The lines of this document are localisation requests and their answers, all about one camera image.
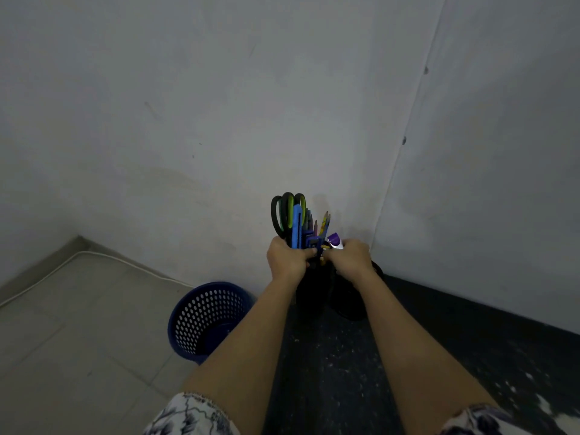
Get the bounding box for person's left hand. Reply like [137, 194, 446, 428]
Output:
[265, 236, 318, 282]

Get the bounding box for person's right hand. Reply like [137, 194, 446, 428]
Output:
[321, 239, 377, 289]

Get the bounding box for blue stapler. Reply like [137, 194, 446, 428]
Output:
[302, 230, 325, 260]

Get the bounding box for blue utility knife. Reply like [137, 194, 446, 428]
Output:
[291, 204, 304, 250]

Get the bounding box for green-handled scissors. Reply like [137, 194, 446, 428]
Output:
[280, 192, 308, 237]
[270, 194, 291, 241]

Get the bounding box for bunch of patterned pencils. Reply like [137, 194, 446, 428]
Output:
[302, 208, 332, 239]

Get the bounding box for person's left forearm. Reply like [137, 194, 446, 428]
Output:
[181, 275, 301, 435]

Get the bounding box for person's right forearm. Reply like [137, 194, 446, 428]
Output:
[352, 275, 500, 435]

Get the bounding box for black mesh pen holder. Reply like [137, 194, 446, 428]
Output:
[294, 248, 337, 314]
[330, 260, 385, 322]

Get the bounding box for blue mesh waste basket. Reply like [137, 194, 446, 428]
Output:
[167, 281, 257, 366]

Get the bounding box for black desk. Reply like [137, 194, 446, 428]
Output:
[262, 273, 580, 435]

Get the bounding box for thick white cable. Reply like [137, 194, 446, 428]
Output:
[0, 250, 196, 309]

